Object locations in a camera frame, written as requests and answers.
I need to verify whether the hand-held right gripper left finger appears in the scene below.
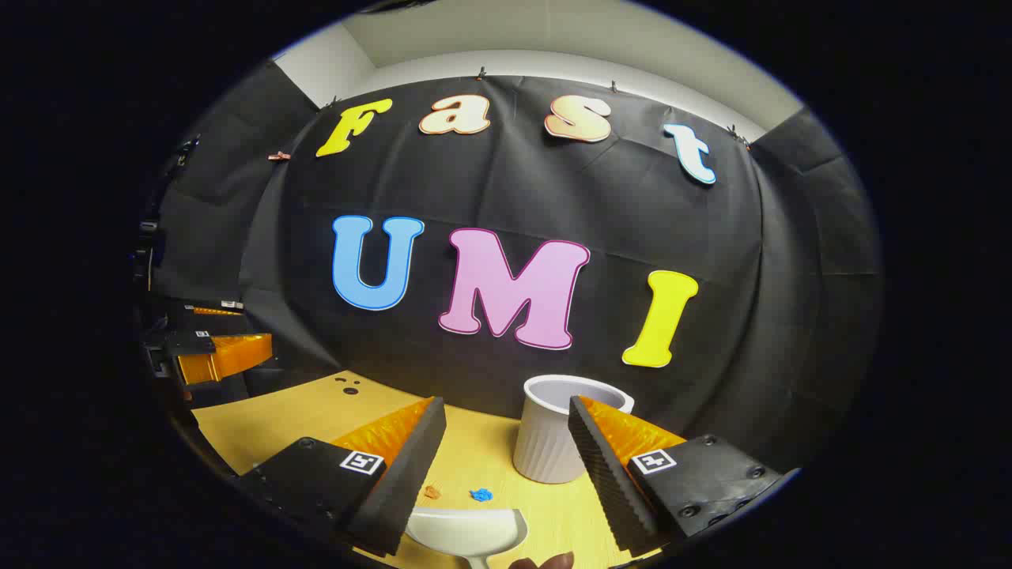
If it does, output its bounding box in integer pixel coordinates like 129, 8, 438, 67
233, 395, 447, 558

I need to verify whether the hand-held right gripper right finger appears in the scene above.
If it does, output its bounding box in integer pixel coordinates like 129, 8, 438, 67
568, 395, 803, 558

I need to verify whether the white ribbed garbage bin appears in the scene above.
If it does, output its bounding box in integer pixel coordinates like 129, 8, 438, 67
512, 375, 635, 484

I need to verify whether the white plastic dustpan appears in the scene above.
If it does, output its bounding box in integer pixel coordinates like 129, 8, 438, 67
405, 508, 529, 569

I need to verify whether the wooden desktop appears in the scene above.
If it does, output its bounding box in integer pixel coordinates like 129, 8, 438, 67
192, 370, 657, 569

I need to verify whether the black backdrop cloth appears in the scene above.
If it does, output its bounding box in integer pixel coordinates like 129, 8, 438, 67
150, 59, 882, 475

